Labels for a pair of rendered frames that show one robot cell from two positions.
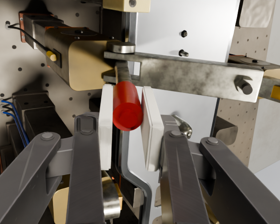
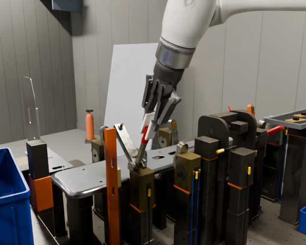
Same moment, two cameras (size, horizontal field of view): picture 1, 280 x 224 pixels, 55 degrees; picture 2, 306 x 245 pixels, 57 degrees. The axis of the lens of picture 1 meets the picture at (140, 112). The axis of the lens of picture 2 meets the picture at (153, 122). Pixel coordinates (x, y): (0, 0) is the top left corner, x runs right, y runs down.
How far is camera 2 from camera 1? 69 cm
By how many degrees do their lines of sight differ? 38
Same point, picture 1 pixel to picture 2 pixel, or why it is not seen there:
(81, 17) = not seen: outside the picture
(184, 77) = (128, 143)
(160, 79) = (133, 149)
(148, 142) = (149, 115)
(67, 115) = not seen: hidden behind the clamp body
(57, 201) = (192, 158)
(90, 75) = (146, 170)
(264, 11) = (73, 162)
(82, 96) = (162, 233)
